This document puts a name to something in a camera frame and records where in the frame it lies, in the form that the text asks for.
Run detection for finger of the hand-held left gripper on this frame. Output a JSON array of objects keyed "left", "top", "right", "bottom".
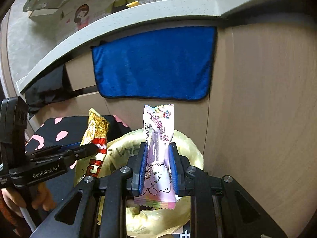
[
  {"left": 25, "top": 144, "right": 75, "bottom": 159},
  {"left": 62, "top": 144, "right": 99, "bottom": 165}
]

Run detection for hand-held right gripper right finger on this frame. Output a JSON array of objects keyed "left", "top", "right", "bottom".
[{"left": 168, "top": 142, "right": 288, "bottom": 238}]

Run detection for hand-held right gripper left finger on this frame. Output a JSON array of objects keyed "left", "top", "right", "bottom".
[{"left": 30, "top": 142, "right": 149, "bottom": 238}]

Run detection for golden noodle snack packet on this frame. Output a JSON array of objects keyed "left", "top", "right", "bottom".
[{"left": 74, "top": 108, "right": 110, "bottom": 187}]

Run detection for pink candy packet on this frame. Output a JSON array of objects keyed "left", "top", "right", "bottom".
[{"left": 134, "top": 104, "right": 177, "bottom": 210}]

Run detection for person's left hand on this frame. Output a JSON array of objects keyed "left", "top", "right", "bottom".
[{"left": 0, "top": 182, "right": 57, "bottom": 212}]

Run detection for black blanket with pink print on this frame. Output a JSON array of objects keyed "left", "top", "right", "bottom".
[{"left": 25, "top": 115, "right": 132, "bottom": 204}]

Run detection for black hanging cloth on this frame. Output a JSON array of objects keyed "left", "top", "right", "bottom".
[{"left": 25, "top": 66, "right": 82, "bottom": 114}]

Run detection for blue towel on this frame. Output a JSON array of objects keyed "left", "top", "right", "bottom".
[{"left": 90, "top": 26, "right": 218, "bottom": 102}]

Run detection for grey stone counter ledge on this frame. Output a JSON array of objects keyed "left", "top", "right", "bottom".
[{"left": 16, "top": 0, "right": 300, "bottom": 93}]

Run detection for cartoon wall sticker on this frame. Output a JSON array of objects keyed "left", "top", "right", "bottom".
[{"left": 59, "top": 0, "right": 194, "bottom": 30}]

